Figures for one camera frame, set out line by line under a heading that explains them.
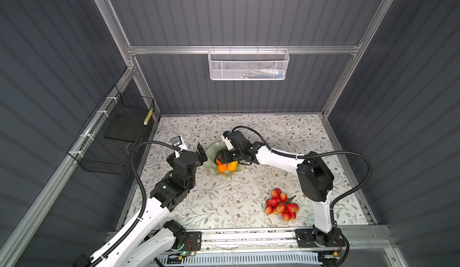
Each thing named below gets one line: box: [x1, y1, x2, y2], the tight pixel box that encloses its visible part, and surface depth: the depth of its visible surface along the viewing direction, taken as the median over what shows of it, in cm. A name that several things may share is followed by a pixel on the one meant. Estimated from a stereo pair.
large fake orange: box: [215, 155, 228, 174], surface depth 93 cm
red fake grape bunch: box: [264, 187, 300, 223], surface depth 80 cm
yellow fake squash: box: [227, 160, 238, 172], surface depth 94 cm
